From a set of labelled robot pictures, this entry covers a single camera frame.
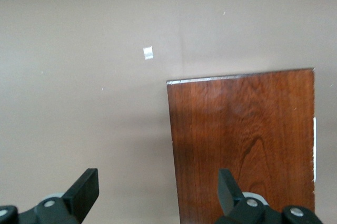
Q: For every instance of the small clear tape patch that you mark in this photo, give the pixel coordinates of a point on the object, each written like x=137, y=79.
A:
x=148, y=53

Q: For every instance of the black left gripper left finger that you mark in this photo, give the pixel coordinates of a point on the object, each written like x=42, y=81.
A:
x=84, y=189

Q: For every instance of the brown paper table cover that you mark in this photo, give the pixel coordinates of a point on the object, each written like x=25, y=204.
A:
x=79, y=103

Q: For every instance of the dark brown wooden cabinet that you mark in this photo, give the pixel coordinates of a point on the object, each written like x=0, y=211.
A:
x=237, y=129

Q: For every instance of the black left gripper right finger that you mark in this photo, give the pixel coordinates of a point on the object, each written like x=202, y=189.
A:
x=227, y=195

